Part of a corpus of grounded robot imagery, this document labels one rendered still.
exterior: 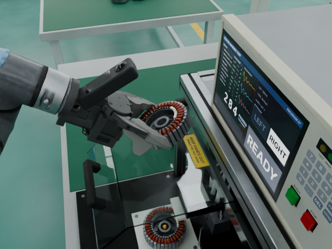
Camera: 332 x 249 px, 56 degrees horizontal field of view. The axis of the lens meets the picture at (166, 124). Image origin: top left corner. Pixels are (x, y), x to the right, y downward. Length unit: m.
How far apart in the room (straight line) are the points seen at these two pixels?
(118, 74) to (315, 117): 0.31
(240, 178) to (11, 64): 0.42
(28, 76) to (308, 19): 0.47
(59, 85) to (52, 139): 1.77
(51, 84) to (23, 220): 1.47
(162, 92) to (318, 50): 0.90
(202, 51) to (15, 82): 1.21
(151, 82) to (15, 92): 0.91
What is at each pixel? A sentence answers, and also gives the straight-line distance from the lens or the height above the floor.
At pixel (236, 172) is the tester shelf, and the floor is 1.12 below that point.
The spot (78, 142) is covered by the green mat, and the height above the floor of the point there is 0.75.
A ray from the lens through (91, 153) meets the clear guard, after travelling 0.72.
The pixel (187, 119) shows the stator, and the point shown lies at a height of 1.15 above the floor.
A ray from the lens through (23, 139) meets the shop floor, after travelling 2.38.
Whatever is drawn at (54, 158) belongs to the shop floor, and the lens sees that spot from 2.18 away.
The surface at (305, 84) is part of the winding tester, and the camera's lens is 0.43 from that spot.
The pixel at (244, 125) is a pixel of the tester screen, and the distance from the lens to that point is 0.55.
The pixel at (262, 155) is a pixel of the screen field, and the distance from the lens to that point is 0.52.
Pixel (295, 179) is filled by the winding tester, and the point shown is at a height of 1.21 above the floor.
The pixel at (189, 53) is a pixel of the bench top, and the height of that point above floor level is 0.75.
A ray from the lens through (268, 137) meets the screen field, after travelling 0.49.
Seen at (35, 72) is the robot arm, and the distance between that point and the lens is 0.55.
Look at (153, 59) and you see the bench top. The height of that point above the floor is 0.75.
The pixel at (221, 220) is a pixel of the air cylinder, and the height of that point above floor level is 0.82.
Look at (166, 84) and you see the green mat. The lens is 1.38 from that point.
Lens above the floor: 1.55
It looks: 43 degrees down
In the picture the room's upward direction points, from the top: straight up
